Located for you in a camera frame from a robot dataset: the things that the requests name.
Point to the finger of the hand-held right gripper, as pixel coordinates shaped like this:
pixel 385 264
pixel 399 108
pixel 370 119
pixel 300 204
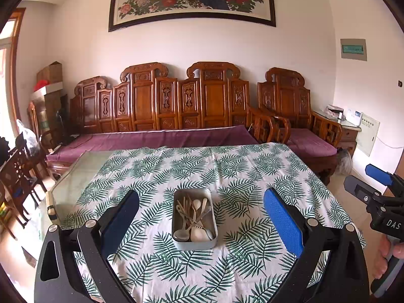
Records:
pixel 359 191
pixel 377 173

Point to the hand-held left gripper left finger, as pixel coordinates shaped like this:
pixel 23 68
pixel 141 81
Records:
pixel 121 221

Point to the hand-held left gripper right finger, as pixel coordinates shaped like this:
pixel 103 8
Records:
pixel 284 221

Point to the grey metal tray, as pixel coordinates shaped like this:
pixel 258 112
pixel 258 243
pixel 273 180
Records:
pixel 210 243

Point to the slim white spoon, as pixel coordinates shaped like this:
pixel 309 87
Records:
pixel 197 202

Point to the person's right hand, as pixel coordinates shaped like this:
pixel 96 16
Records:
pixel 382 252

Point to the grey fluffy duster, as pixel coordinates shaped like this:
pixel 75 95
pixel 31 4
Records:
pixel 344 161

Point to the white electrical cabinet door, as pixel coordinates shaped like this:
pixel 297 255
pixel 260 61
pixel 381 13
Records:
pixel 367 134

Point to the wooden side table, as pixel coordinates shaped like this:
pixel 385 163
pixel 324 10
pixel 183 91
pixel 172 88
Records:
pixel 347 134

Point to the leaf-print tablecloth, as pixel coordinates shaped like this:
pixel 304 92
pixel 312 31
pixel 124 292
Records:
pixel 142 170

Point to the white desk phone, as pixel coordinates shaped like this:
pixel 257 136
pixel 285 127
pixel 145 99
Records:
pixel 354 117

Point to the purple armchair cushion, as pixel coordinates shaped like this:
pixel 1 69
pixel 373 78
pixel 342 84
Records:
pixel 311 142

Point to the cream block with dark band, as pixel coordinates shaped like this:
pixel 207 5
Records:
pixel 52 206

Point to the tissue box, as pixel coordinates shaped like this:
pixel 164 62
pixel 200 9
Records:
pixel 334 109

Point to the long purple sofa cushion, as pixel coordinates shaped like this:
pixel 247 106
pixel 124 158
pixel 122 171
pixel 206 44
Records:
pixel 157 137

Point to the dark wooden dining chair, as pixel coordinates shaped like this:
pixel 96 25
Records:
pixel 15 176

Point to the carved wooden armchair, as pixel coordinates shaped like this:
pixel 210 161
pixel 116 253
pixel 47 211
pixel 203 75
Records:
pixel 285 97

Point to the long carved wooden sofa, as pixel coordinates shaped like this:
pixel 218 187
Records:
pixel 145 101

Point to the clear plastic bag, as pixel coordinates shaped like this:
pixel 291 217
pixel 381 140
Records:
pixel 27 135

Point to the red cloth item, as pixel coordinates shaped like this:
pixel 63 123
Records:
pixel 41 85

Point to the cardboard box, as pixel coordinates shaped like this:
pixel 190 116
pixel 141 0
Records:
pixel 50 72

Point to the framed flower painting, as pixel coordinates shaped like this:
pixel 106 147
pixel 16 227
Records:
pixel 192 0

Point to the wooden door frame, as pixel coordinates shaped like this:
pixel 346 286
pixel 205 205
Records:
pixel 15 69

